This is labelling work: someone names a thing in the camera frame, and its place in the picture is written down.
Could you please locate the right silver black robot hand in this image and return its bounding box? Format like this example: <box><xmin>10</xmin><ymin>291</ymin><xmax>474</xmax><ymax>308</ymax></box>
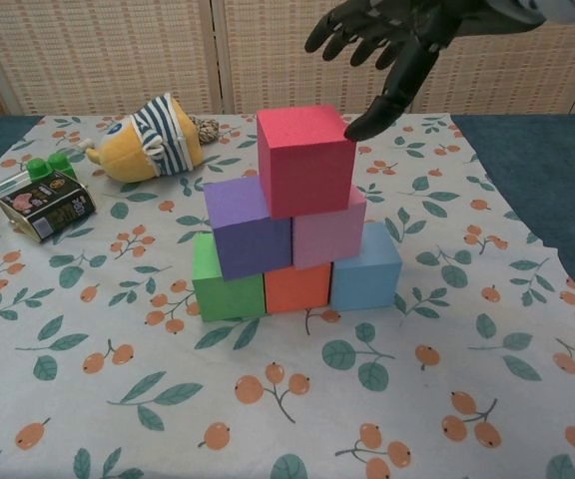
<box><xmin>303</xmin><ymin>0</ymin><xmax>551</xmax><ymax>142</ymax></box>

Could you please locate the red foam cube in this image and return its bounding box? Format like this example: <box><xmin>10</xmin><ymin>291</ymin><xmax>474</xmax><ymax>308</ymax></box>
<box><xmin>256</xmin><ymin>105</ymin><xmax>357</xmax><ymax>220</ymax></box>

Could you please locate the pink foam cube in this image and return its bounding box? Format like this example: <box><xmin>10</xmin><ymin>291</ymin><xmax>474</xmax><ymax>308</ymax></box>
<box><xmin>290</xmin><ymin>185</ymin><xmax>368</xmax><ymax>272</ymax></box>

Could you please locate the blue foam cube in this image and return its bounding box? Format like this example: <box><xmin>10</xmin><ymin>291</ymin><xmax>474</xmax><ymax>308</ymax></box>
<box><xmin>329</xmin><ymin>222</ymin><xmax>402</xmax><ymax>311</ymax></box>

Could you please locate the purple foam cube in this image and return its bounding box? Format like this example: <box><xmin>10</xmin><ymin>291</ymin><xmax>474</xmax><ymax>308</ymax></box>
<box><xmin>202</xmin><ymin>175</ymin><xmax>294</xmax><ymax>281</ymax></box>

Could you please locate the orange foam cube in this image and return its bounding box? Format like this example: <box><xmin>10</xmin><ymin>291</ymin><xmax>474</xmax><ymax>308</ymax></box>
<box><xmin>265</xmin><ymin>262</ymin><xmax>332</xmax><ymax>314</ymax></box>

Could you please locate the green foam cube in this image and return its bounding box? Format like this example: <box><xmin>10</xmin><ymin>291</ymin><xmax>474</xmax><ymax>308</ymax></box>
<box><xmin>191</xmin><ymin>232</ymin><xmax>268</xmax><ymax>323</ymax></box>

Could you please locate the woven bamboo folding screen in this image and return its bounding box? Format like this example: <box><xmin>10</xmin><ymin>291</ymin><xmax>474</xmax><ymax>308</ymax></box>
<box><xmin>0</xmin><ymin>0</ymin><xmax>575</xmax><ymax>119</ymax></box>

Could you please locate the yellow plush toy striped shirt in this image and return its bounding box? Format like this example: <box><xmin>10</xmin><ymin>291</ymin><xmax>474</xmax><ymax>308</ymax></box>
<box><xmin>85</xmin><ymin>92</ymin><xmax>204</xmax><ymax>182</ymax></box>

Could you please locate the floral print tablecloth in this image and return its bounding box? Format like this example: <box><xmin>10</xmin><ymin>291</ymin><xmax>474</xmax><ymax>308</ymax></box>
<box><xmin>0</xmin><ymin>113</ymin><xmax>575</xmax><ymax>479</ymax></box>

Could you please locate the green toy brick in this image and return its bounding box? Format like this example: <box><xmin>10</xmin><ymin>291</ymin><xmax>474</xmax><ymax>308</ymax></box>
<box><xmin>23</xmin><ymin>153</ymin><xmax>79</xmax><ymax>184</ymax></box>

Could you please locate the black snack packet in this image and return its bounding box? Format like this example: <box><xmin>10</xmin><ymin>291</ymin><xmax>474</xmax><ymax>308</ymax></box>
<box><xmin>0</xmin><ymin>169</ymin><xmax>97</xmax><ymax>244</ymax></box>

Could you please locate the braided rope knot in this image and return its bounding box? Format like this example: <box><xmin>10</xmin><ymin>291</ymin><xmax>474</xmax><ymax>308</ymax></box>
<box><xmin>189</xmin><ymin>115</ymin><xmax>221</xmax><ymax>146</ymax></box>

